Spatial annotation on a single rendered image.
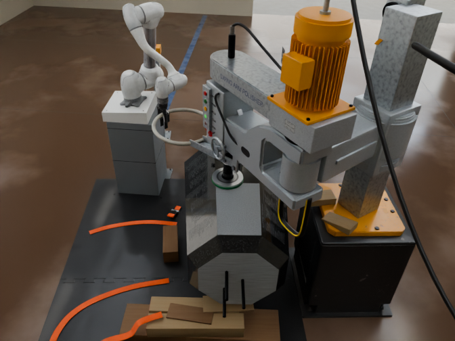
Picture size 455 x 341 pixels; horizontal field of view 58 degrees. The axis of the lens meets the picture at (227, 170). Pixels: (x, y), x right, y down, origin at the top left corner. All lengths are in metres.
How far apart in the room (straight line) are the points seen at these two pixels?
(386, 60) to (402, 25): 0.19
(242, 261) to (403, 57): 1.39
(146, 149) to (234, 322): 1.70
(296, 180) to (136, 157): 2.06
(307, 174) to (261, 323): 1.31
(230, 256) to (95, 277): 1.33
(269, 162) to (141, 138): 1.68
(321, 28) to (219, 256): 1.39
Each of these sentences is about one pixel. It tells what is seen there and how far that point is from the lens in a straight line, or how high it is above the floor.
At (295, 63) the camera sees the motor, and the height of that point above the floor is 1.97.
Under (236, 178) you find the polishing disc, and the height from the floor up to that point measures 0.88.
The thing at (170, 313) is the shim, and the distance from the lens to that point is 2.88.
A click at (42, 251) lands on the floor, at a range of 3.75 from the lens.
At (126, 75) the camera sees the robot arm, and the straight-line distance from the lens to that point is 3.57.
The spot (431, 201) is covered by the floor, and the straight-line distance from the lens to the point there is 4.47.
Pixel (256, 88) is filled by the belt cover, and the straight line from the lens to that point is 2.03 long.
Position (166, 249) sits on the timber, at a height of 0.13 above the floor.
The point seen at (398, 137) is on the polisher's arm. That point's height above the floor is 1.42.
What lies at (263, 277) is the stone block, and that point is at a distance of 2.59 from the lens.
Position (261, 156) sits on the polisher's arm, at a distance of 2.18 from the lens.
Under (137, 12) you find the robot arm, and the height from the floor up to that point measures 1.70.
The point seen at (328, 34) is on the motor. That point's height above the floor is 2.08.
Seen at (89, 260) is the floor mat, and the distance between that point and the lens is 3.54.
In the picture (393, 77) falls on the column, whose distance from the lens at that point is 2.30.
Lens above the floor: 2.58
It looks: 37 degrees down
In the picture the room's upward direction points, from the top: 2 degrees clockwise
